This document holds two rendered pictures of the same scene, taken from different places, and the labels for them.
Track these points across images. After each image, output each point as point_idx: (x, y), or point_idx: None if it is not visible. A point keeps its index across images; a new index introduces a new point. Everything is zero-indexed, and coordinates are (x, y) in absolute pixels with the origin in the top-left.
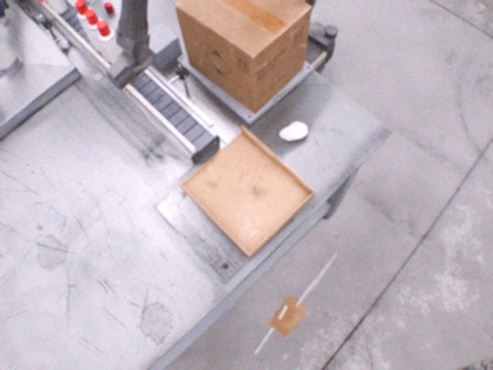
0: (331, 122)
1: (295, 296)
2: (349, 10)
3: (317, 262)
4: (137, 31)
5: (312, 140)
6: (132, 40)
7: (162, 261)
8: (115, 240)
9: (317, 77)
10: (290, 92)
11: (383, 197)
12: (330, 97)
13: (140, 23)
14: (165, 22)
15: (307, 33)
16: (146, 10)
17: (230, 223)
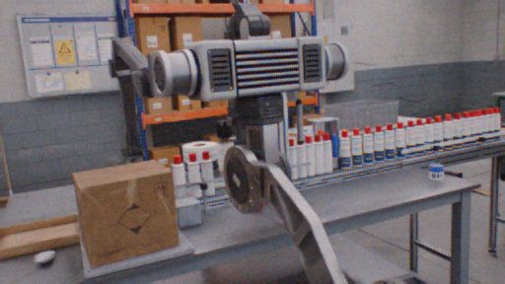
0: (27, 279)
1: None
2: None
3: None
4: (123, 136)
5: (29, 267)
6: (123, 140)
7: (44, 216)
8: (76, 206)
9: (76, 280)
10: (81, 265)
11: None
12: (47, 283)
13: (124, 134)
14: (222, 223)
15: (83, 217)
16: (126, 130)
17: (29, 233)
